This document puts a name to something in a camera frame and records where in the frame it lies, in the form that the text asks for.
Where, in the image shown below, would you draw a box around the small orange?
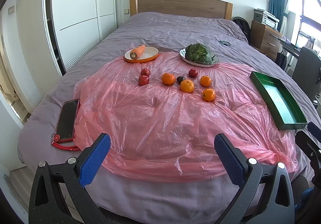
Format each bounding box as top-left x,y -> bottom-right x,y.
202,88 -> 216,102
200,76 -> 212,87

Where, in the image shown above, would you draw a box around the red apple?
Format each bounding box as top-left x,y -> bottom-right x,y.
188,69 -> 199,78
140,68 -> 151,77
138,75 -> 149,85

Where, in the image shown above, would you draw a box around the large orange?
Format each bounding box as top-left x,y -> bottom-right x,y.
180,79 -> 195,93

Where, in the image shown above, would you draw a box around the dark purple plum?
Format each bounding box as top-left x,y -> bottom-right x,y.
177,76 -> 186,84

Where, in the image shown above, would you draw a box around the rough orange mandarin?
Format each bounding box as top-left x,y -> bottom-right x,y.
161,73 -> 176,85

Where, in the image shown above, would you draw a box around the green rectangular tray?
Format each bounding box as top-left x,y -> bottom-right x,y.
250,71 -> 307,130

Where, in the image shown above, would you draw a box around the grey office chair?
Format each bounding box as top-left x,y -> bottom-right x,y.
292,47 -> 320,102

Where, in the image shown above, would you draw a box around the black phone red case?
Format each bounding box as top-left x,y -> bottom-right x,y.
53,99 -> 80,143

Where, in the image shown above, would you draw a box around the dark blue bag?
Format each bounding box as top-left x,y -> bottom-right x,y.
275,50 -> 288,71

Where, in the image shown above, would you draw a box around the desk with clutter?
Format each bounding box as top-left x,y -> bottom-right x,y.
278,37 -> 301,59

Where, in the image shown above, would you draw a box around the wooden nightstand drawers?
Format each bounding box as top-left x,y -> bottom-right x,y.
250,20 -> 284,61

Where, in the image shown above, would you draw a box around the white metal plate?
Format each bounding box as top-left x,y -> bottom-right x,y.
179,49 -> 219,68

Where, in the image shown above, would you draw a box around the dark glasses on bed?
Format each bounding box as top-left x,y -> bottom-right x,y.
218,41 -> 231,46

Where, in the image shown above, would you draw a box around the black backpack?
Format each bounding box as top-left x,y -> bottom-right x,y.
233,16 -> 251,44

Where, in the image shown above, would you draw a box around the pink plastic sheet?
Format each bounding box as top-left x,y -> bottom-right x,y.
73,52 -> 298,182

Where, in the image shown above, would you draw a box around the green leafy cabbage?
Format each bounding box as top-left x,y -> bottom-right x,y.
186,43 -> 213,56

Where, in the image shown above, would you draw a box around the orange carrot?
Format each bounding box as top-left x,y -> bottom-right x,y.
129,45 -> 146,60

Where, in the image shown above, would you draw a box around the orange white oval dish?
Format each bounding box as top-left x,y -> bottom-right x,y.
124,46 -> 159,63

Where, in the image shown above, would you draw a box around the purple bed duvet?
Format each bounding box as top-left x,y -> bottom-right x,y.
17,13 -> 320,223

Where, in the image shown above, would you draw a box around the wooden headboard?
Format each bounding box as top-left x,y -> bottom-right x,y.
129,0 -> 233,20

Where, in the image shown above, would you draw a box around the white wardrobe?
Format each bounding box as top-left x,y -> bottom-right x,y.
46,0 -> 116,75

